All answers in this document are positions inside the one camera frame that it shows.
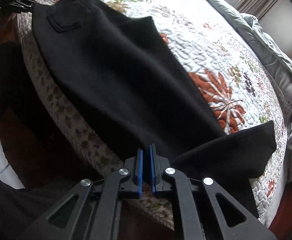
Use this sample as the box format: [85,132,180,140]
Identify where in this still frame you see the red wooden bed frame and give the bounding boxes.
[269,182,292,239]

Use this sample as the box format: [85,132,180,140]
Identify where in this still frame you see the grey green comforter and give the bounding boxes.
[206,0,292,183]

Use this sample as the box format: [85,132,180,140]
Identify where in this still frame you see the black pants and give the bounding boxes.
[32,0,276,216]

